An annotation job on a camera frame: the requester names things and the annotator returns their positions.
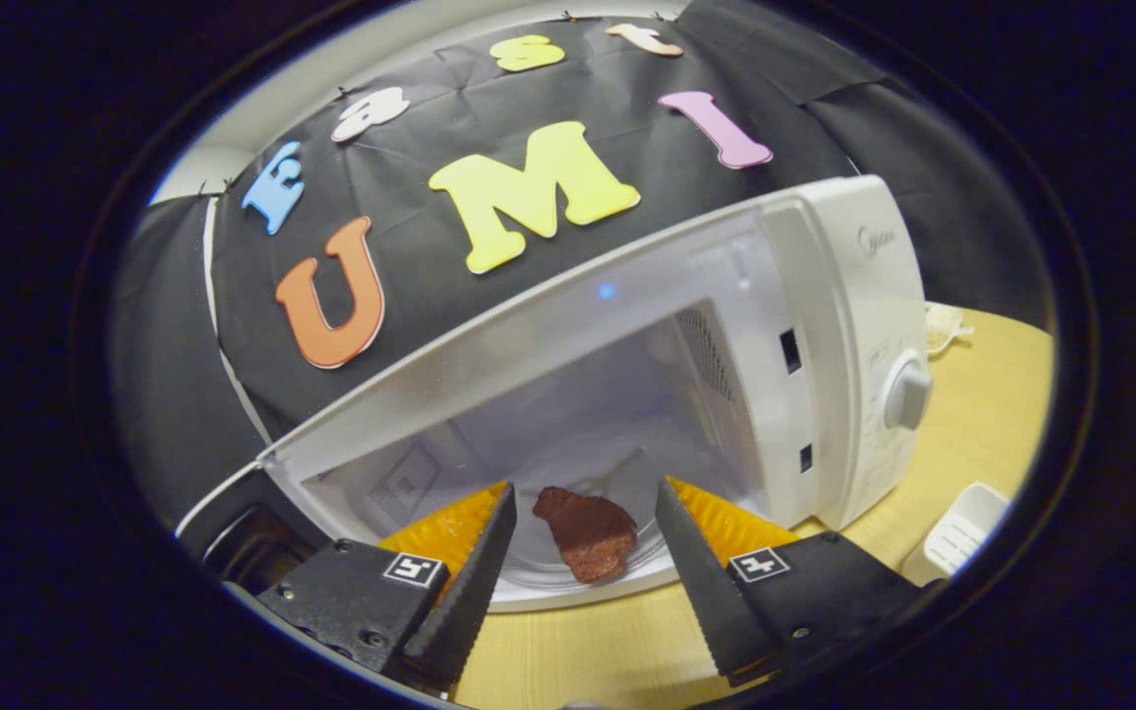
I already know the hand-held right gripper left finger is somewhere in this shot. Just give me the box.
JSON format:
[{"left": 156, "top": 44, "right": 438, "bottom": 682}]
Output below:
[{"left": 255, "top": 479, "right": 519, "bottom": 694}]

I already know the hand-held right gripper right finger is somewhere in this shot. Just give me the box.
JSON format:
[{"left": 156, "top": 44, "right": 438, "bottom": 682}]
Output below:
[{"left": 654, "top": 477, "right": 946, "bottom": 689}]

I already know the brown meat piece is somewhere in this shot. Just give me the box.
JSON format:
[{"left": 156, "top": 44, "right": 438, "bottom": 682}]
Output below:
[{"left": 532, "top": 485, "right": 639, "bottom": 585}]

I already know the white microwave oven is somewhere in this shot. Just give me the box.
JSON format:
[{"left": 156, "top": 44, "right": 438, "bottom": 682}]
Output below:
[{"left": 177, "top": 175, "right": 935, "bottom": 613}]

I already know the white ribbed tray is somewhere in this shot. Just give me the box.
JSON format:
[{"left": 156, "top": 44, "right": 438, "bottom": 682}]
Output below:
[{"left": 901, "top": 482, "right": 1012, "bottom": 589}]

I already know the white divided snack dish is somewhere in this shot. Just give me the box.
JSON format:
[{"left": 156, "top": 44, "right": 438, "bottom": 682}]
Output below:
[{"left": 925, "top": 301, "right": 976, "bottom": 358}]

